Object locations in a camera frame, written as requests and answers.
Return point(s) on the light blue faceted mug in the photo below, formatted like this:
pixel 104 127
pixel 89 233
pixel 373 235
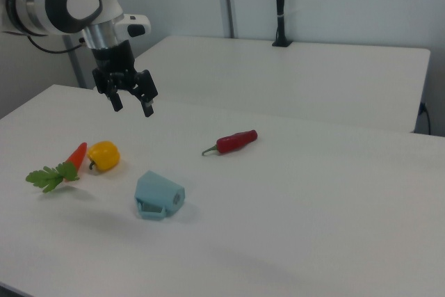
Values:
pixel 156 189

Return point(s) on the white adjacent table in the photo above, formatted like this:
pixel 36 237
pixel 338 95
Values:
pixel 278 81

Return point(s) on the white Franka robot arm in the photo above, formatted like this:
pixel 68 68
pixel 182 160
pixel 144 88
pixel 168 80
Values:
pixel 81 1

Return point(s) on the orange toy carrot with leaves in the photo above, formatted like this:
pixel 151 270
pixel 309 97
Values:
pixel 78 156

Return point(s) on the yellow toy bell pepper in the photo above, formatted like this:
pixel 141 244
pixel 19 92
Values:
pixel 103 155

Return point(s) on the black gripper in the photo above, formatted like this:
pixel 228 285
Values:
pixel 113 58

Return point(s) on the red toy chili pepper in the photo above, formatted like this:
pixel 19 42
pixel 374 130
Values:
pixel 233 142

